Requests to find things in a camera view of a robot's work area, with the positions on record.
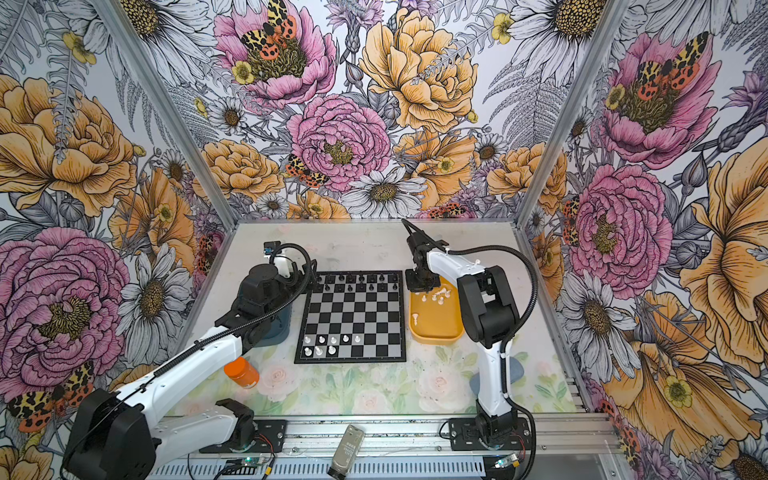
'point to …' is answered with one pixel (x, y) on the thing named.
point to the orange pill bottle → (242, 371)
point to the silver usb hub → (345, 452)
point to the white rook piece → (308, 352)
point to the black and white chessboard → (354, 316)
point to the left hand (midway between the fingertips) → (302, 270)
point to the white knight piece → (318, 351)
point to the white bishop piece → (332, 350)
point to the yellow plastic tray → (436, 314)
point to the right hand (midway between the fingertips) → (419, 294)
